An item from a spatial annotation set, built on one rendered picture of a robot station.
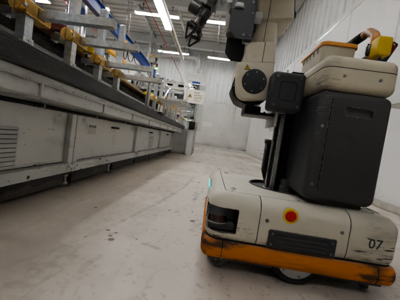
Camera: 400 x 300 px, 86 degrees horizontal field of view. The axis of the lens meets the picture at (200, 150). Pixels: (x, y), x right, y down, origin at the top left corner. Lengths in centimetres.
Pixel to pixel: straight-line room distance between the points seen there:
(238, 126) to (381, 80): 1089
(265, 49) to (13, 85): 97
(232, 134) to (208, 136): 130
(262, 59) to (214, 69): 1122
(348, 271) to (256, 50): 88
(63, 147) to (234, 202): 125
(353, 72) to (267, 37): 38
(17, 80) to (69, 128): 68
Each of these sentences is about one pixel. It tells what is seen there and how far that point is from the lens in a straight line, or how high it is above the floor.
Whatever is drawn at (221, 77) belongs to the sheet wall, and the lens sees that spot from 1211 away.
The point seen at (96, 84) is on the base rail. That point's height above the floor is 67.
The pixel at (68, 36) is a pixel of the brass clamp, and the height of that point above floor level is 83.
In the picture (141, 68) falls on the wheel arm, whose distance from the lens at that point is 141.
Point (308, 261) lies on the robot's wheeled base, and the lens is 90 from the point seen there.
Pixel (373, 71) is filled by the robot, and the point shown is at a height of 77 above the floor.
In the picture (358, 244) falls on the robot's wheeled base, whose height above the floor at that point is 18.
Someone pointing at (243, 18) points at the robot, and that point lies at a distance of 105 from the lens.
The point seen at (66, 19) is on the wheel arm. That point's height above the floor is 82.
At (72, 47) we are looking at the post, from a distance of 126.
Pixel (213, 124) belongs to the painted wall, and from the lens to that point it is 1165.
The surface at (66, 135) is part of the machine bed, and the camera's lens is 168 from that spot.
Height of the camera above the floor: 46
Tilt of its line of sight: 3 degrees down
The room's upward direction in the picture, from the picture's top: 8 degrees clockwise
